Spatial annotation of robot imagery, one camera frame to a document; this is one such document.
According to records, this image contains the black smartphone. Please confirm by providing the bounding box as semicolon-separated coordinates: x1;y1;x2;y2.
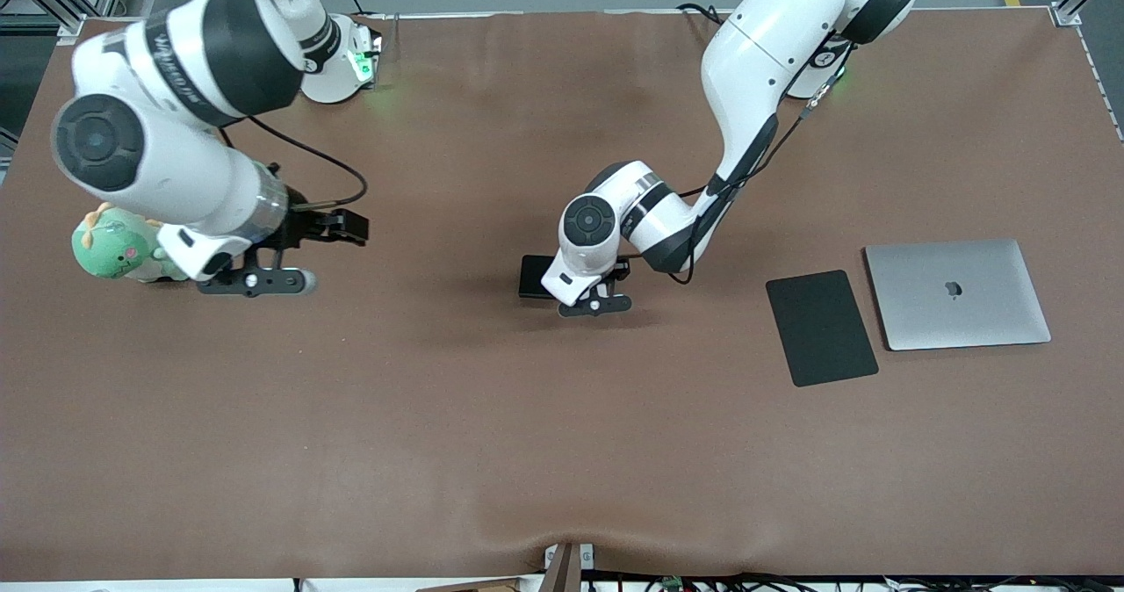
519;255;565;300

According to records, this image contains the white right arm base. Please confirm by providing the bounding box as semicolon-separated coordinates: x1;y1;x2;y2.
300;12;385;105

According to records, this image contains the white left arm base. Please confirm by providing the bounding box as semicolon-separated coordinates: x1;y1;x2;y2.
784;37;854;100

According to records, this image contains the black rectangular mouse pad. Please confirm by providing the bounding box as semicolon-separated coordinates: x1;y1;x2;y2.
765;269;880;388

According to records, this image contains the green plush toy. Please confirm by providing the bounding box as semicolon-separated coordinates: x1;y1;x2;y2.
72;203;191;285

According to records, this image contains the brown felt table cover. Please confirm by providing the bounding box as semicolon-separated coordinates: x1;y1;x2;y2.
0;7;1124;581

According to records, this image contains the silver closed Apple laptop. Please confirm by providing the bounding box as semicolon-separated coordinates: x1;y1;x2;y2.
863;238;1053;352

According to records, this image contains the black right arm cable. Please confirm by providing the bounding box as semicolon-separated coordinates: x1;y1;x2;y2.
218;114;369;211

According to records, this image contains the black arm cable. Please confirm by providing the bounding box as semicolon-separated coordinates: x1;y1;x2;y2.
218;114;369;211
667;43;857;285

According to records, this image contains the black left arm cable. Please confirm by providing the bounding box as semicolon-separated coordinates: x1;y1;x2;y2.
667;43;857;285

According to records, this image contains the metal table edge bracket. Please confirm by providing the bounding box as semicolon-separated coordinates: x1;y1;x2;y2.
543;541;595;592

